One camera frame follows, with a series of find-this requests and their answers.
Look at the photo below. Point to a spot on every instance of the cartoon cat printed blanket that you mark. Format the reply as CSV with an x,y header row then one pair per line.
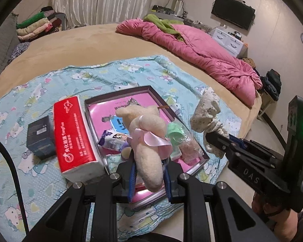
x,y
65,80

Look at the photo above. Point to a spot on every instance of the pile of dark clothes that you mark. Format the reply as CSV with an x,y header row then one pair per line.
x,y
271,83

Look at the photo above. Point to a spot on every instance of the red tissue box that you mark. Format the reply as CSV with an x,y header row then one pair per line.
x,y
70,136

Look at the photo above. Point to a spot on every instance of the dark patterned cloth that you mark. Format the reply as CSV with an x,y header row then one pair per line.
x,y
19,51

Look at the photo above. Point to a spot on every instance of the white drawer cabinet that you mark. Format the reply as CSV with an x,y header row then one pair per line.
x,y
227,41

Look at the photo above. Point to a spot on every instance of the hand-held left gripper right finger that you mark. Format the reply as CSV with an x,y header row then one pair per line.
x,y
166,179

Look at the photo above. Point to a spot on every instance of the stack of folded clothes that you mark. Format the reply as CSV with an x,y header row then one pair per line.
x,y
35,27

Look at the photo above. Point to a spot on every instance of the cream teddy bear pink ribbon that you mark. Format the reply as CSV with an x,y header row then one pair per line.
x,y
146,141

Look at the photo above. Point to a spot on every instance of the white pleated curtain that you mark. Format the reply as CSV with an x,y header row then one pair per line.
x,y
103,0

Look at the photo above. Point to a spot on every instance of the cartoon face printed pack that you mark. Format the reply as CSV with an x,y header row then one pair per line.
x,y
111,140

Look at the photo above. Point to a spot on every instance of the black wall television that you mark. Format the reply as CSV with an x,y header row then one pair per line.
x,y
233,11

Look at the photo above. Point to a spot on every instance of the beige round bed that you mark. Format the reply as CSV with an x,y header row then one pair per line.
x,y
78,45

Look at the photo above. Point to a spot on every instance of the pink book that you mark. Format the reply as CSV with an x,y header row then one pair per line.
x,y
101,113

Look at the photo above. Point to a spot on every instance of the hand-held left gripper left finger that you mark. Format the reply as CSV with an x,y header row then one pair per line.
x,y
132,179

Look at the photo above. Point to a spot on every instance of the pink quilt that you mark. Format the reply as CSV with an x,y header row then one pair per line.
x,y
204,55

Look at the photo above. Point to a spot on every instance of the purple tray box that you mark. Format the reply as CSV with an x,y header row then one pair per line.
x,y
166,108

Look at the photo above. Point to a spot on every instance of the cluttered side table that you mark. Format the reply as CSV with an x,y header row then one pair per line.
x,y
166,11

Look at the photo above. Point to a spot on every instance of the dark cardboard box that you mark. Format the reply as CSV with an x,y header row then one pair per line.
x,y
39,138

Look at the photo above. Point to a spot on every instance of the person's right hand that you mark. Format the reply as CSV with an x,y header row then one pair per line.
x,y
282,221

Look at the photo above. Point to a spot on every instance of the green cloth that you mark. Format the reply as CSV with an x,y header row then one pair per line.
x,y
161,24

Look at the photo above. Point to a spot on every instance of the white floral cloth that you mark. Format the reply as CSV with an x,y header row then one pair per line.
x,y
207,108

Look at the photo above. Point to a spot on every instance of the mint green roll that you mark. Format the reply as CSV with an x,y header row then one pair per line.
x,y
174,133

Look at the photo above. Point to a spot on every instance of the clear bag pink item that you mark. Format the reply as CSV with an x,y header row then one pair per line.
x,y
192,148

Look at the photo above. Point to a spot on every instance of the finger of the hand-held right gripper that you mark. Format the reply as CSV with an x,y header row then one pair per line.
x,y
218,143
238,141

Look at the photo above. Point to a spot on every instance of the white stool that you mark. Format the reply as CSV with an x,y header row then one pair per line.
x,y
265,103

